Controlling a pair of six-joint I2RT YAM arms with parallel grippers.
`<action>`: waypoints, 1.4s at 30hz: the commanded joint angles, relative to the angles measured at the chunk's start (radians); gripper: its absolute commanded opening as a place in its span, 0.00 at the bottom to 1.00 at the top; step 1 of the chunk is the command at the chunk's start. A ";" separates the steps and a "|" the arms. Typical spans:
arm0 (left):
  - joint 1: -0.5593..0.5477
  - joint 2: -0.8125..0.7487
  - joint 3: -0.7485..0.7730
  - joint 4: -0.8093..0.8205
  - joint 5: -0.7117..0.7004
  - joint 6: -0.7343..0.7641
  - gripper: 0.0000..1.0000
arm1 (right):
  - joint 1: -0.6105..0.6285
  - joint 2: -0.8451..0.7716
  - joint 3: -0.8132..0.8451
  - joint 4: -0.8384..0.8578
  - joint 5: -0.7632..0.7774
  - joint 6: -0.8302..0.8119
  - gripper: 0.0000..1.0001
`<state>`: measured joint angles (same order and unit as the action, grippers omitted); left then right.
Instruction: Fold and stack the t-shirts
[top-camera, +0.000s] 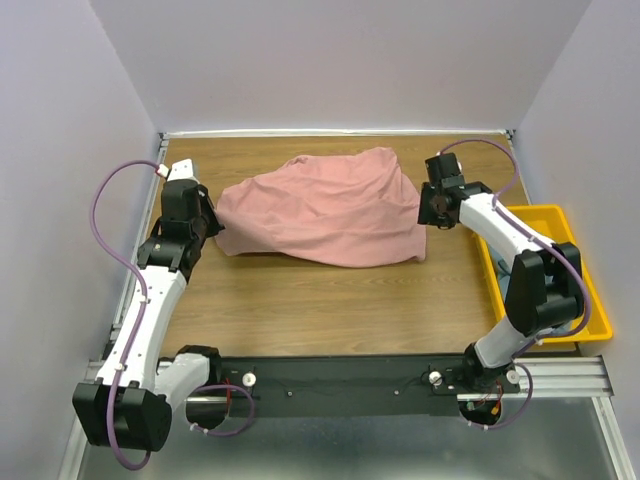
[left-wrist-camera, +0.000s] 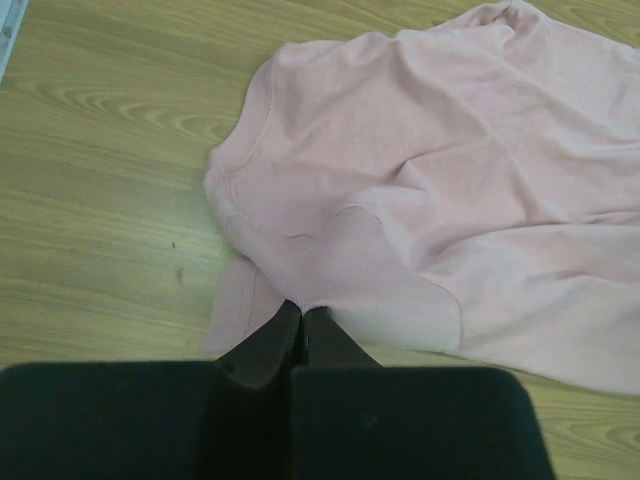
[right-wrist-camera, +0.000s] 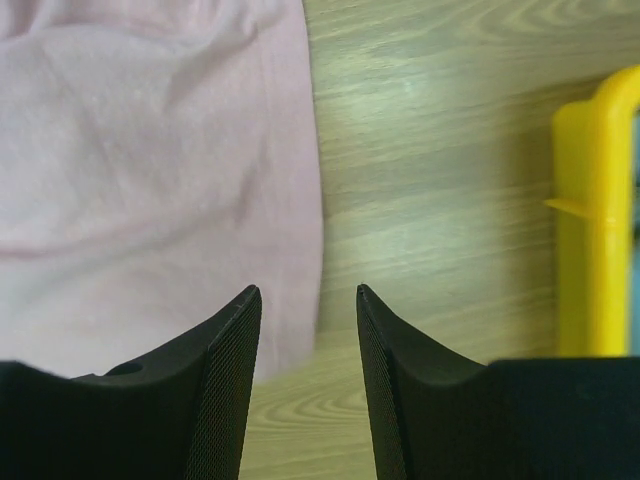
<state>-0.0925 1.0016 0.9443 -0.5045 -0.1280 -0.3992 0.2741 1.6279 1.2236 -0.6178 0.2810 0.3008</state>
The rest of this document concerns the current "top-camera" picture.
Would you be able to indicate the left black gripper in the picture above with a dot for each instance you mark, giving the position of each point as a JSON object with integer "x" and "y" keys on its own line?
{"x": 205, "y": 201}

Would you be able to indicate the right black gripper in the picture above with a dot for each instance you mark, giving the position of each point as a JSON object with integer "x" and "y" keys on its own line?
{"x": 425, "y": 215}

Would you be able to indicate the pink t shirt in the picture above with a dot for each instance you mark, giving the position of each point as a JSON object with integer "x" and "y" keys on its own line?
{"x": 354, "y": 211}

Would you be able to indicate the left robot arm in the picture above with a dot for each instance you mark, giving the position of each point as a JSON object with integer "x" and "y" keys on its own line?
{"x": 131, "y": 403}

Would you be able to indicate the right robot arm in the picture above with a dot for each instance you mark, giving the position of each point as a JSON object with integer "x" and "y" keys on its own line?
{"x": 491, "y": 356}

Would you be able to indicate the blue t shirt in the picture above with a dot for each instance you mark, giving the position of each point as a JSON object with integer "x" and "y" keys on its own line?
{"x": 505, "y": 270}

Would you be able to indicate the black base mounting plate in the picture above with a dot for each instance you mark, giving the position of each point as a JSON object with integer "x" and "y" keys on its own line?
{"x": 349, "y": 386}

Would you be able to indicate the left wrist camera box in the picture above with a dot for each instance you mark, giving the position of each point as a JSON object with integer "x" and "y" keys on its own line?
{"x": 183, "y": 170}

